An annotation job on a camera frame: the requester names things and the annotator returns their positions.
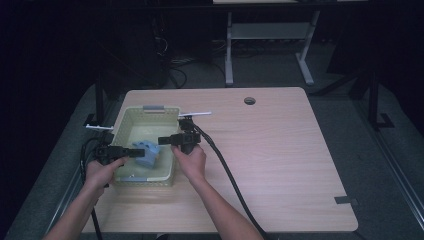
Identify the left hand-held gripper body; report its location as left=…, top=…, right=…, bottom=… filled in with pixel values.
left=85, top=123, right=131, bottom=166

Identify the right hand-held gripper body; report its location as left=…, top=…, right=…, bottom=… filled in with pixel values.
left=177, top=111, right=213, bottom=156

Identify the pale green plastic basket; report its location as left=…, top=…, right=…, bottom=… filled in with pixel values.
left=111, top=105, right=181, bottom=188

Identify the person's left hand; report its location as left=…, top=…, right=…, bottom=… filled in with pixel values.
left=84, top=155, right=130, bottom=196

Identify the person's right hand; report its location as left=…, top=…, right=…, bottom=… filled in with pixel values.
left=171, top=144, right=208, bottom=186

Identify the black metal stand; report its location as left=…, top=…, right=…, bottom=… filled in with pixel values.
left=83, top=71, right=108, bottom=128
left=365, top=66, right=395, bottom=130

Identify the dark computer tower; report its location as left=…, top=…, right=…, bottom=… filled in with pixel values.
left=131, top=14, right=169, bottom=88

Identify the grey tape strip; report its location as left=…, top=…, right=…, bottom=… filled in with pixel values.
left=334, top=196, right=360, bottom=205

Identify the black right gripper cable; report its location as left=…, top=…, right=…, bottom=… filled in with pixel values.
left=190, top=123, right=269, bottom=240

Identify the bundle of floor cables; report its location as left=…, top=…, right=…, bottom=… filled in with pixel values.
left=166, top=56, right=228, bottom=90

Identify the white metal desk frame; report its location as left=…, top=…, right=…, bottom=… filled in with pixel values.
left=224, top=9, right=322, bottom=87

